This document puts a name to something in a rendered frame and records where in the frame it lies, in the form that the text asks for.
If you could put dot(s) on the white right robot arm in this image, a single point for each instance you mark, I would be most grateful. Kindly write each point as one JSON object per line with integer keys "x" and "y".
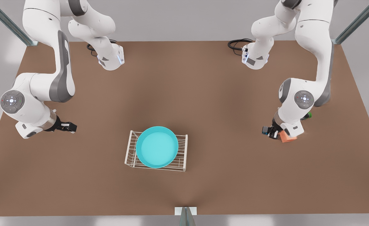
{"x": 43, "y": 81}

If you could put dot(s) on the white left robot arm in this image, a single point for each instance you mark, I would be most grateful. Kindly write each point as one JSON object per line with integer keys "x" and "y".
{"x": 313, "y": 34}

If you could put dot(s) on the teal round plate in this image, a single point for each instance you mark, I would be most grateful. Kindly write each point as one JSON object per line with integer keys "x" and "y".
{"x": 157, "y": 147}

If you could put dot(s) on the small green object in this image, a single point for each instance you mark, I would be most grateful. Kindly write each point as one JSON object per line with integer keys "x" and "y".
{"x": 308, "y": 115}

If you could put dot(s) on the orange button switch box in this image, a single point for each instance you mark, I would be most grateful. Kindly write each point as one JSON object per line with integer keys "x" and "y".
{"x": 287, "y": 137}

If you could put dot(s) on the silver frame post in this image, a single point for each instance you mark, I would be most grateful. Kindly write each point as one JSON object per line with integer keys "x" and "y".
{"x": 187, "y": 216}
{"x": 7, "y": 21}
{"x": 357, "y": 22}

